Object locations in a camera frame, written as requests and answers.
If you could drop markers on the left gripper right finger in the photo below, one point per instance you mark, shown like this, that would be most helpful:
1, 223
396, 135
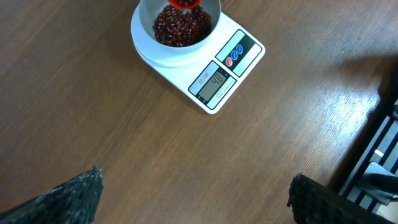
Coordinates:
312, 203

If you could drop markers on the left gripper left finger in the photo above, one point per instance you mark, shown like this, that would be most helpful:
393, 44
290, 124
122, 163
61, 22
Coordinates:
74, 201

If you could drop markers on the orange plastic measuring scoop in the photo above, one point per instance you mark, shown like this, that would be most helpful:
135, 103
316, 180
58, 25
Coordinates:
184, 4

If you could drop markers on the white digital kitchen scale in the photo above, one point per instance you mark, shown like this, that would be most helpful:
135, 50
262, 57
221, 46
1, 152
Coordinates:
211, 74

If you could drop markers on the red beans in bowl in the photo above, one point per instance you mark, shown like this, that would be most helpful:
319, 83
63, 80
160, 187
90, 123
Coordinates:
174, 28

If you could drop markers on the white round bowl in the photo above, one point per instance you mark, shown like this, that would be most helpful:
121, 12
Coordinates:
148, 12

